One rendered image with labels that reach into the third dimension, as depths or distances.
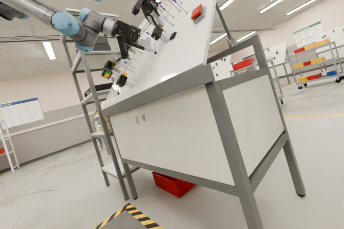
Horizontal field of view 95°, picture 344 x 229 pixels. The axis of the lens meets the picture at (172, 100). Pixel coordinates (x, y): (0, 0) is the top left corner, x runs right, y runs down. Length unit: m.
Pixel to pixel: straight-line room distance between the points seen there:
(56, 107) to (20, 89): 1.35
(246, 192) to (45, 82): 8.25
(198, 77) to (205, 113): 0.15
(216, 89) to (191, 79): 0.10
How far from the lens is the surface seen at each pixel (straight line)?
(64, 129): 8.16
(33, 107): 8.32
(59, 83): 8.40
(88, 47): 0.86
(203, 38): 0.65
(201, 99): 0.62
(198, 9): 0.76
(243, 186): 0.69
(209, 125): 0.64
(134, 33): 0.83
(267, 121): 0.94
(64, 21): 0.74
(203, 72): 0.55
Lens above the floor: 0.78
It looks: 1 degrees down
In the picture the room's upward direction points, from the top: 17 degrees counter-clockwise
